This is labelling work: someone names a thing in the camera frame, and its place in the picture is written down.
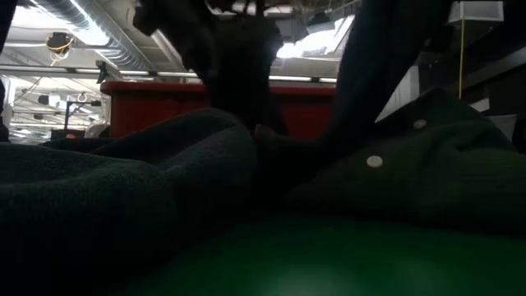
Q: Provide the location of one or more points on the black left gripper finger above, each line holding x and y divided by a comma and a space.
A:
226, 98
263, 111

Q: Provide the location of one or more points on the black garment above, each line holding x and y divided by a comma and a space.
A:
123, 197

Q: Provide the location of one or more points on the clear plastic spray bottle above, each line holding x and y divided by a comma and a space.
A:
107, 98

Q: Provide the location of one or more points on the dark green garment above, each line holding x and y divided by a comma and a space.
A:
431, 177

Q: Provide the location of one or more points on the red plastic laundry basket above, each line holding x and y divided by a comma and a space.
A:
156, 107

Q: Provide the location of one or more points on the green table mat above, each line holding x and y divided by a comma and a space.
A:
328, 263

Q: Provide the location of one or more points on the pale square ceiling duct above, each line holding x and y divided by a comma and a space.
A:
476, 10

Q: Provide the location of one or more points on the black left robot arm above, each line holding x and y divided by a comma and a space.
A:
6, 20

